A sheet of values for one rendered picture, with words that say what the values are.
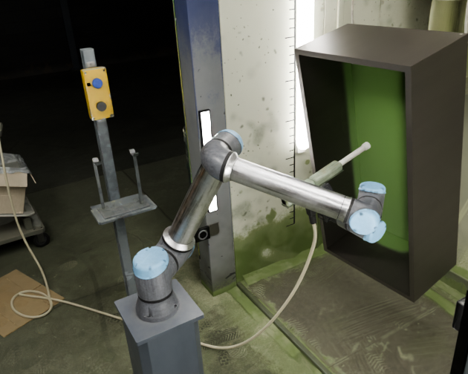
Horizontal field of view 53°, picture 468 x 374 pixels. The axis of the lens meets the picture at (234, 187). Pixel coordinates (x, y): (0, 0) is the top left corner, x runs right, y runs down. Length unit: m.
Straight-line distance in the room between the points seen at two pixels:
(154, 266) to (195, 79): 1.07
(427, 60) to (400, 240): 1.25
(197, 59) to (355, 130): 0.93
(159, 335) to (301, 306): 1.23
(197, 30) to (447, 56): 1.22
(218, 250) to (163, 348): 1.06
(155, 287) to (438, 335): 1.69
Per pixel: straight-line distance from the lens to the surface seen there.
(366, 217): 1.54
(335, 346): 2.78
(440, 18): 3.20
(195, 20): 2.50
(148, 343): 2.05
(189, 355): 2.19
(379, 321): 2.98
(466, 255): 3.26
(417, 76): 1.83
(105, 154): 2.68
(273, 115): 2.85
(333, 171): 1.96
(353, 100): 2.54
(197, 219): 1.94
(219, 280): 3.13
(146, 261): 1.96
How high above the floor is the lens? 1.99
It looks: 26 degrees down
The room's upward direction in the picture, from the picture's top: 3 degrees counter-clockwise
